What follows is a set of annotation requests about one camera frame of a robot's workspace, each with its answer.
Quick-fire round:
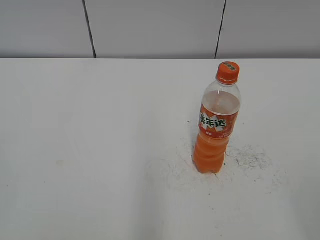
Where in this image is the orange soda plastic bottle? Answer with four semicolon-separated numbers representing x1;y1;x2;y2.
192;80;241;174

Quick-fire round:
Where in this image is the orange bottle cap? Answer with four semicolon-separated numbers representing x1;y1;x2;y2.
216;61;240;85

